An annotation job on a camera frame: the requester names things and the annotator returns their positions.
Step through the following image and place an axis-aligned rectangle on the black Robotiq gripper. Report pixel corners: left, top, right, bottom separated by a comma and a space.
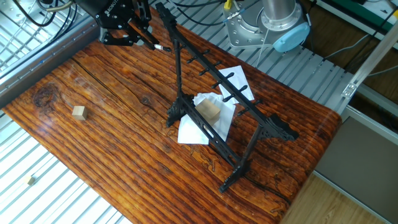
73, 0, 160, 50

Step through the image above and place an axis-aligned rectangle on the thin metal utensil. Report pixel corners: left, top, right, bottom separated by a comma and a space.
136, 30, 172, 53

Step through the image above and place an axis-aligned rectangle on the black ornate pen rack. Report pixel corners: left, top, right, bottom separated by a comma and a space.
155, 2, 300, 194

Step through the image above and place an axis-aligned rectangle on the large wooden block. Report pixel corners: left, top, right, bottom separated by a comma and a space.
195, 98, 221, 125

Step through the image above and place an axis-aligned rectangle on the single white paper sheet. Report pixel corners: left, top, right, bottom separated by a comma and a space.
217, 65, 255, 105

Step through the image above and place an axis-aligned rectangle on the wood grain table mat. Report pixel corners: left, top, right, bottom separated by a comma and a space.
1, 7, 342, 224

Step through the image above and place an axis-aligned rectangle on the thin white zip tie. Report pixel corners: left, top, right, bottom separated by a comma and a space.
255, 28, 271, 68

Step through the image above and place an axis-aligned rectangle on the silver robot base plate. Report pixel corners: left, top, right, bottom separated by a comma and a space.
222, 0, 280, 49

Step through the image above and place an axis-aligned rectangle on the grey floor cable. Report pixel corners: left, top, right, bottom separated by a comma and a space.
323, 33, 371, 60

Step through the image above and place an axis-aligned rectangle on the aluminium profile post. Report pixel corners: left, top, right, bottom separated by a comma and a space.
341, 20, 398, 99

